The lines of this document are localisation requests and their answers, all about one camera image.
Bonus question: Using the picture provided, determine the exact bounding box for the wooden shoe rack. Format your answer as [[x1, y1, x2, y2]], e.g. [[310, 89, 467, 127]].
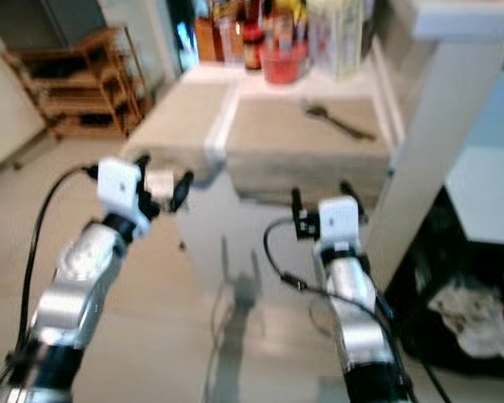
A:
[[0, 28, 152, 139]]

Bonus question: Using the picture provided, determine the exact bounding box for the metal spoon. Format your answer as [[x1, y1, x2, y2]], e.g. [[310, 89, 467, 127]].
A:
[[304, 102, 377, 141]]

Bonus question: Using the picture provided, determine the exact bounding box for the black bag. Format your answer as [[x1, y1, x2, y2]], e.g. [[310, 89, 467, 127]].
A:
[[386, 189, 504, 379]]

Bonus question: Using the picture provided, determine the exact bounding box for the orange cardboard box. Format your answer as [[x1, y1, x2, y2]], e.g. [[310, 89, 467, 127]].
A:
[[195, 17, 221, 61]]

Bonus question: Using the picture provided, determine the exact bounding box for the red translucent cup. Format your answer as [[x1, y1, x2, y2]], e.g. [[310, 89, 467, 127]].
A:
[[260, 40, 309, 85]]

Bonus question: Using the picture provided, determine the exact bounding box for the white cabinet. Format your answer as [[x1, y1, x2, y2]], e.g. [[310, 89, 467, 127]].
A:
[[0, 25, 36, 177]]

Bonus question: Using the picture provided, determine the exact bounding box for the dark sauce bottle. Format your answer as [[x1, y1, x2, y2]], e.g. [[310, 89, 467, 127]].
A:
[[242, 24, 265, 72]]

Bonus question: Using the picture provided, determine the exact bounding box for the dark grey cabinet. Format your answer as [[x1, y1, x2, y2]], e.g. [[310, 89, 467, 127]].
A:
[[0, 0, 112, 53]]

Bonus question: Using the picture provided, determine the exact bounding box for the white crumpled cloth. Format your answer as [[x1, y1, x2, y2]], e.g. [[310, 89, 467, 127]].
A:
[[428, 281, 504, 364]]

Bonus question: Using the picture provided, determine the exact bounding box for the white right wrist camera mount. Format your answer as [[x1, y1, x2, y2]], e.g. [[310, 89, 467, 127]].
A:
[[318, 196, 362, 249]]

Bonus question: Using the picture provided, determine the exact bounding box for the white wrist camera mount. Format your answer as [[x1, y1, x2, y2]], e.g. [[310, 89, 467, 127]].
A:
[[97, 157, 144, 219], [318, 196, 362, 249]]

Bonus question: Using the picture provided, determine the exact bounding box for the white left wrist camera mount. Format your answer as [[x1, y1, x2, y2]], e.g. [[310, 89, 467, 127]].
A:
[[97, 157, 144, 219]]

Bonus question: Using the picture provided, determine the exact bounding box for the white support post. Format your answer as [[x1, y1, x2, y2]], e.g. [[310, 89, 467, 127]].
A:
[[365, 0, 504, 290]]

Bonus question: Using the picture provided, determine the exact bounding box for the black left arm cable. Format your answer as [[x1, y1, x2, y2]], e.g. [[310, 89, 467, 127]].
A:
[[17, 165, 100, 362]]

